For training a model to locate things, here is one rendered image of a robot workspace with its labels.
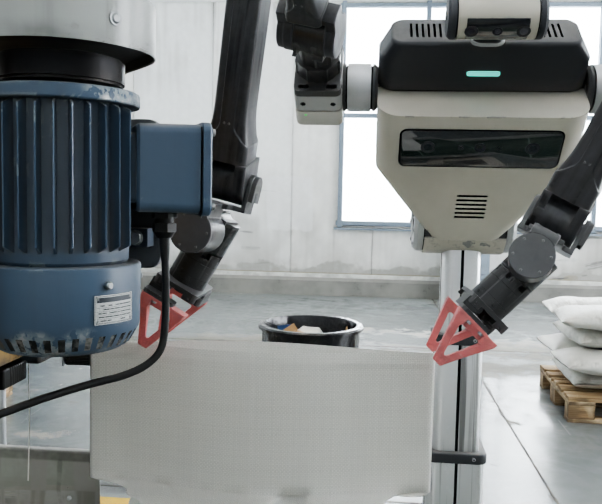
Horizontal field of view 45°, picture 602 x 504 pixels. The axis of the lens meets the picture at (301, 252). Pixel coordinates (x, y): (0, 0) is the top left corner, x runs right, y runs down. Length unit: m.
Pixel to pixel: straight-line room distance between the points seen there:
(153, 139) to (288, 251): 8.40
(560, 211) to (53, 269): 0.65
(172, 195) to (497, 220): 0.93
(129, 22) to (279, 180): 8.41
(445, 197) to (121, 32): 0.91
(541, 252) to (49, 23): 0.61
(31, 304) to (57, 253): 0.05
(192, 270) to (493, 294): 0.41
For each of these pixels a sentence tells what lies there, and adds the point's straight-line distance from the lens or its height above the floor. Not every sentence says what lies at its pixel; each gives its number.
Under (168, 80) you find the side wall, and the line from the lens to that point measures 9.46.
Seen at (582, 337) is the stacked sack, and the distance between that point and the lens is 4.49.
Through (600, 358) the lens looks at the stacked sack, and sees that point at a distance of 4.41.
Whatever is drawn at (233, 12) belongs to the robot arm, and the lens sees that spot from 0.96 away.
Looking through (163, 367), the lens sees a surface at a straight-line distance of 1.07.
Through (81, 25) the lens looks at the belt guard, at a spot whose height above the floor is 1.38.
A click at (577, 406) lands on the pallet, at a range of 4.45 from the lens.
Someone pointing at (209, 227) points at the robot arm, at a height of 1.19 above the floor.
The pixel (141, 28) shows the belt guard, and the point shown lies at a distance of 0.72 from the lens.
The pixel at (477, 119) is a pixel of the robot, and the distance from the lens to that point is 1.37.
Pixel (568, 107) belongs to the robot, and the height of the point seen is 1.40.
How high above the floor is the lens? 1.24
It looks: 4 degrees down
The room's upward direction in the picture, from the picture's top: 1 degrees clockwise
